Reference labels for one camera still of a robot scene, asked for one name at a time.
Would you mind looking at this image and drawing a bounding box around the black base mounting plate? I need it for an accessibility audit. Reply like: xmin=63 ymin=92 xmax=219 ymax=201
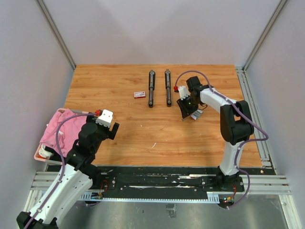
xmin=80 ymin=167 xmax=246 ymax=202

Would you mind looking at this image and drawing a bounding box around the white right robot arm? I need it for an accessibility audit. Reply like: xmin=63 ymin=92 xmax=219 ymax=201
xmin=174 ymin=76 xmax=254 ymax=191

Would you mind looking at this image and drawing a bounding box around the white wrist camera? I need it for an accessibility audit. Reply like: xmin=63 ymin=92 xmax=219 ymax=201
xmin=178 ymin=86 xmax=190 ymax=100
xmin=95 ymin=109 xmax=113 ymax=128

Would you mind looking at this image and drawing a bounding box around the pink plastic basket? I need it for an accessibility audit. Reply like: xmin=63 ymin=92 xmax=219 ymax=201
xmin=34 ymin=108 xmax=81 ymax=163

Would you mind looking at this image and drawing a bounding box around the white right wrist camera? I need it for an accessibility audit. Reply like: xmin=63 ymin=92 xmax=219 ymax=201
xmin=178 ymin=86 xmax=190 ymax=100

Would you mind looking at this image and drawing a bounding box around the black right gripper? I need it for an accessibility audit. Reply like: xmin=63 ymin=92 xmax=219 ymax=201
xmin=176 ymin=95 xmax=200 ymax=118

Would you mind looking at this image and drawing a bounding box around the black stapler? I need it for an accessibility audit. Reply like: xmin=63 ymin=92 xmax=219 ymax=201
xmin=164 ymin=69 xmax=172 ymax=107
xmin=148 ymin=70 xmax=155 ymax=108

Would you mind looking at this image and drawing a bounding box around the small white staple tray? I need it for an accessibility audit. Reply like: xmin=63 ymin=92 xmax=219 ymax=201
xmin=191 ymin=109 xmax=203 ymax=120

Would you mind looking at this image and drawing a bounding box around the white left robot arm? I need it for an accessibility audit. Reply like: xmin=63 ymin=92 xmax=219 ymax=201
xmin=16 ymin=109 xmax=119 ymax=229

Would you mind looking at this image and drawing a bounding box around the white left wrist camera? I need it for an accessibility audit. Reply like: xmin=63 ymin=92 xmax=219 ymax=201
xmin=95 ymin=109 xmax=113 ymax=128

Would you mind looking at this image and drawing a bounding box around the red white staple box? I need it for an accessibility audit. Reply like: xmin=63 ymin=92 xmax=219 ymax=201
xmin=134 ymin=91 xmax=146 ymax=99

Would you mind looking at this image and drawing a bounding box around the pink cloth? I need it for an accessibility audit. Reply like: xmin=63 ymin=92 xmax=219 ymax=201
xmin=40 ymin=109 xmax=87 ymax=157

